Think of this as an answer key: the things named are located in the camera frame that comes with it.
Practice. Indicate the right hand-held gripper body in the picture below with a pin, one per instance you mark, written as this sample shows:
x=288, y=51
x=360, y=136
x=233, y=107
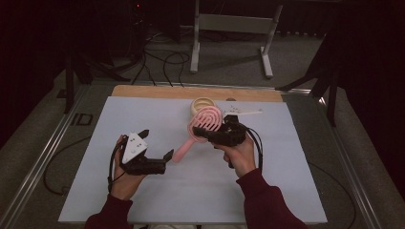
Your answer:
x=232, y=135

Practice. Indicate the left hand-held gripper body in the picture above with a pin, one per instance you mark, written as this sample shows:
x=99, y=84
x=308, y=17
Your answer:
x=143, y=167

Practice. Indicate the pink hairbrush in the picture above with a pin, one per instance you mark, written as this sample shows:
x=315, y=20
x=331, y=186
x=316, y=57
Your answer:
x=208, y=117

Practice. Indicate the cream ribbed cup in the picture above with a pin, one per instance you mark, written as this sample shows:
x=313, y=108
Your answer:
x=202, y=103

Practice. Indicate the person's right hand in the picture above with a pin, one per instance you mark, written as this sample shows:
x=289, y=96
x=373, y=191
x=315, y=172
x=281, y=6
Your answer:
x=242, y=159

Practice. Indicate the person's left hand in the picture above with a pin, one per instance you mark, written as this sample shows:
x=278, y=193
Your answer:
x=124, y=184

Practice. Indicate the white table mat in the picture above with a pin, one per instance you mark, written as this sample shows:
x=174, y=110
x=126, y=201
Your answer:
x=143, y=111

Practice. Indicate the black tripod stand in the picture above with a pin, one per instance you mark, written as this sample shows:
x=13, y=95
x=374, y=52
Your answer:
x=68, y=89
x=332, y=95

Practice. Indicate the white metal stand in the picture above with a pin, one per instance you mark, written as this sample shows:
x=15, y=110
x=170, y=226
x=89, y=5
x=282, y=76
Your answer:
x=234, y=24

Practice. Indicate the dark equipment rack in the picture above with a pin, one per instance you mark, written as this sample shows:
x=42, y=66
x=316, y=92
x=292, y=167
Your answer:
x=138, y=19

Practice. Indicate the aluminium frame rail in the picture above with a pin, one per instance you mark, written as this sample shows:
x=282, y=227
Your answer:
x=353, y=178
x=47, y=156

